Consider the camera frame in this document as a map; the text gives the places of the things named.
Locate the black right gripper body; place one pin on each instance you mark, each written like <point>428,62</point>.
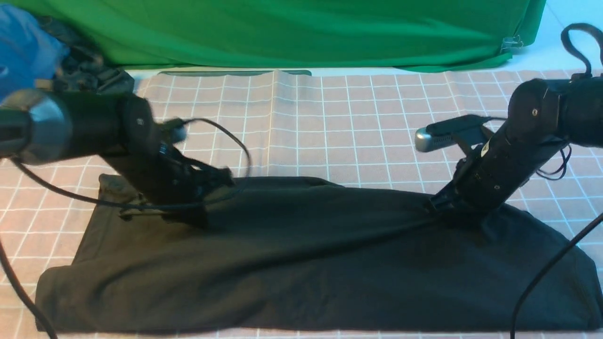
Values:
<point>489,176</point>

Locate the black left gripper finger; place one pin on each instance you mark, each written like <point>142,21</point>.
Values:
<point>128,214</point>
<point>211,178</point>

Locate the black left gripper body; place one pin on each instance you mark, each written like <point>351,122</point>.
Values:
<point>166,180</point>

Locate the dark gray long-sleeve shirt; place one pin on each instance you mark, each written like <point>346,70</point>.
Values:
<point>299,253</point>

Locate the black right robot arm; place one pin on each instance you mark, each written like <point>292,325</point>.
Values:
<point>544,116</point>

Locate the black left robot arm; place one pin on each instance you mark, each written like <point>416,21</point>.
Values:
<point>40,127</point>

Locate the dark gray crumpled garment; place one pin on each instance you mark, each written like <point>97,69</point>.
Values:
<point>83,68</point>

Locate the metal binder clip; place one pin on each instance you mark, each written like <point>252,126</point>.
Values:
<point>511,43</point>

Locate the pink checkered tablecloth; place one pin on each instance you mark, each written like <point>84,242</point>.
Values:
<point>356,130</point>

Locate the green backdrop cloth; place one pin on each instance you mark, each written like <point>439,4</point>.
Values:
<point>427,36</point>

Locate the blue crumpled garment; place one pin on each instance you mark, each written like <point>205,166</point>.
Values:
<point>27,52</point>

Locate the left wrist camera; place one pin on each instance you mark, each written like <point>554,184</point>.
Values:
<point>173,131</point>

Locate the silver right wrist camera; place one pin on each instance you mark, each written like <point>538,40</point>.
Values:
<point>463,131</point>

